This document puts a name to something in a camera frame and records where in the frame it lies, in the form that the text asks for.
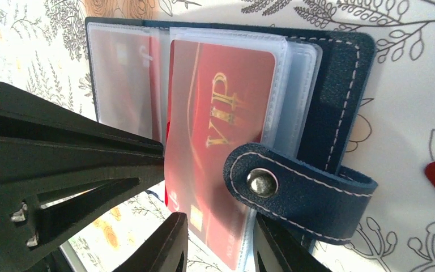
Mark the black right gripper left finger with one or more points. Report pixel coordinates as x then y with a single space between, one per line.
165 250

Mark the floral patterned table cloth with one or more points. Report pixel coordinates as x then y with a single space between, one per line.
43 50

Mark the red VIP card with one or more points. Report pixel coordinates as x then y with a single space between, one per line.
218 101

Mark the navy blue card holder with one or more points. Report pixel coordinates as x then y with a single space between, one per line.
311 194

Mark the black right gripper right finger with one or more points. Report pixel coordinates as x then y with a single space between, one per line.
276 250

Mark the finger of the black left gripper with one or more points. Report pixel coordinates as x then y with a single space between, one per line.
51 191
27 116

